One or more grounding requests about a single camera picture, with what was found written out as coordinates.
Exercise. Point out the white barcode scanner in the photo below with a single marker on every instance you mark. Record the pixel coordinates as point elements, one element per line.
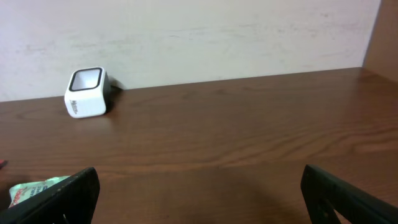
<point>88,93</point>

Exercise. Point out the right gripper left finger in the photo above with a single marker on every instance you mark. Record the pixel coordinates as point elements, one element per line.
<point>72,200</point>

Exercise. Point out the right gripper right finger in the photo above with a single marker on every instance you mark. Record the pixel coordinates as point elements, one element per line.
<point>325,195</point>

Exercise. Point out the teal wet wipes pack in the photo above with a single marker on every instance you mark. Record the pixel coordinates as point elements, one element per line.
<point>22,192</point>

